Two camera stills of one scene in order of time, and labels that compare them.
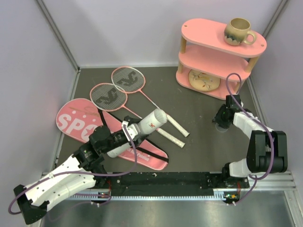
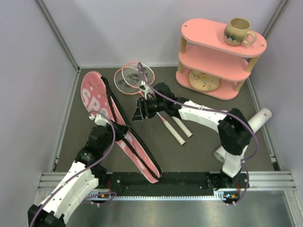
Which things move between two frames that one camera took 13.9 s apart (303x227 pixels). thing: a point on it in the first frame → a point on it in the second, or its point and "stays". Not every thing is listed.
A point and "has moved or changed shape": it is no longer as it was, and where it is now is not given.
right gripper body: [220, 117] → [151, 107]
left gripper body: [137, 142] → [110, 132]
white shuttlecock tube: [144, 126] → [254, 122]
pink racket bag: [77, 117] → [99, 101]
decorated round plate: [203, 82] stays
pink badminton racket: [111, 97] → [129, 80]
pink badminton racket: [130, 80] has moved or changed shape
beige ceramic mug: [236, 30] stays
